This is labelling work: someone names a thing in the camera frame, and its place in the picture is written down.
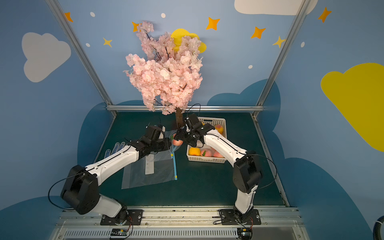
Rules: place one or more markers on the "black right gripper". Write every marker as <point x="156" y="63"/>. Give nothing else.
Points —
<point x="184" y="136"/>

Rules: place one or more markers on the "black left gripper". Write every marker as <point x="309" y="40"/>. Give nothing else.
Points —
<point x="165" y="144"/>

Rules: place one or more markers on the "pink peach large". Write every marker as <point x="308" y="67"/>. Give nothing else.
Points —
<point x="176" y="142"/>

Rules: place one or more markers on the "clear zip-top bag blue zipper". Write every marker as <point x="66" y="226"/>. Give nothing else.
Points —
<point x="172" y="150"/>

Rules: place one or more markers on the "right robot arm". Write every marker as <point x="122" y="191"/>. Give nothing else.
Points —
<point x="247" y="170"/>

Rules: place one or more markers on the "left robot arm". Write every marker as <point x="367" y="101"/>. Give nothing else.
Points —
<point x="81" y="188"/>

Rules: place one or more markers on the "orange peach basket front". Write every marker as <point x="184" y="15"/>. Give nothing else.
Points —
<point x="195" y="152"/>

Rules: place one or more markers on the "pink peach middle left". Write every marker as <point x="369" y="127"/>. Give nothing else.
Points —
<point x="206" y="153"/>

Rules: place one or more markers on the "small yellow-red peach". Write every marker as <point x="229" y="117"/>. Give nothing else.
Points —
<point x="220" y="129"/>

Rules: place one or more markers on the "pink peach basket front right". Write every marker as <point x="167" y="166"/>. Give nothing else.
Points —
<point x="217" y="155"/>

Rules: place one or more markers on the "white perforated plastic basket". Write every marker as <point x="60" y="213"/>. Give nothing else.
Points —
<point x="213" y="122"/>

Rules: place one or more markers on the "blue dotted work glove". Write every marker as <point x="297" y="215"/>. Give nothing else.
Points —
<point x="117" y="147"/>

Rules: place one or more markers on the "pink cherry blossom tree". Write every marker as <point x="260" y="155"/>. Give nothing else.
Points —
<point x="170" y="73"/>

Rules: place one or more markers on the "left green circuit board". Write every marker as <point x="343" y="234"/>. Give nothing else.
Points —
<point x="119" y="233"/>

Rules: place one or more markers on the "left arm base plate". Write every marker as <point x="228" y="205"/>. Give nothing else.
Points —
<point x="127" y="217"/>

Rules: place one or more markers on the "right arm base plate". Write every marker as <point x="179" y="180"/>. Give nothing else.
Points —
<point x="233" y="217"/>

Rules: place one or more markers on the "left aluminium corner post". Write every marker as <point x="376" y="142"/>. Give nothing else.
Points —
<point x="59" y="14"/>

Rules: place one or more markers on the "aluminium corner post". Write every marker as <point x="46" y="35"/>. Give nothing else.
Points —
<point x="59" y="14"/>
<point x="291" y="36"/>

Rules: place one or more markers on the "right aluminium corner post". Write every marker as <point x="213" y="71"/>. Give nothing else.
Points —
<point x="291" y="36"/>

